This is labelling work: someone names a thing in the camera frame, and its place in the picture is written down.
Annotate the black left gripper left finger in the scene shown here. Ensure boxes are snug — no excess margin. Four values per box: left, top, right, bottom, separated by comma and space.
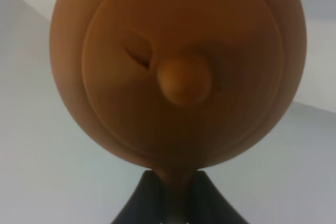
112, 170, 166, 224

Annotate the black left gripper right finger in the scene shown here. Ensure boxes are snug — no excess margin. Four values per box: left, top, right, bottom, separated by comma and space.
187, 171, 248, 224

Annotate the brown clay teapot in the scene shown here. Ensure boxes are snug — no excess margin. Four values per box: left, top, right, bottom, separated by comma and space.
49, 0, 308, 190

